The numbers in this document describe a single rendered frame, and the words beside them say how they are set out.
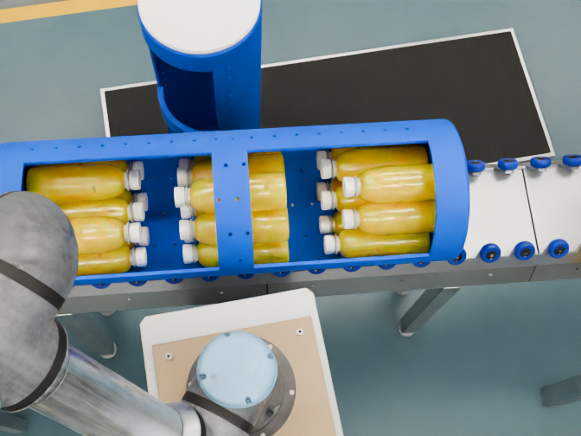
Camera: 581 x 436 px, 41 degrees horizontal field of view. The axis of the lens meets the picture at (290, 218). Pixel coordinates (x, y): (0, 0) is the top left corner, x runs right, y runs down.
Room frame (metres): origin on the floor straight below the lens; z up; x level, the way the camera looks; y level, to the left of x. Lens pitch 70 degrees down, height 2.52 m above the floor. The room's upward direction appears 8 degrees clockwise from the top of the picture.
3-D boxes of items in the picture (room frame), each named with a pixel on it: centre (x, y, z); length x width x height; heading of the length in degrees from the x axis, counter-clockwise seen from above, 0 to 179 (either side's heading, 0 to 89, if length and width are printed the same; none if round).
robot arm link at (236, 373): (0.16, 0.05, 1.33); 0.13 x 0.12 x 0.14; 161
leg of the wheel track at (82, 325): (0.37, 0.53, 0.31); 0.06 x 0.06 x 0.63; 12
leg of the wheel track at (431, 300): (0.57, -0.43, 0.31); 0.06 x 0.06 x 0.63; 12
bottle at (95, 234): (0.42, 0.39, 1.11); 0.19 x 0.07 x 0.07; 102
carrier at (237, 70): (1.03, 0.27, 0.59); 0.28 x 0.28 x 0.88
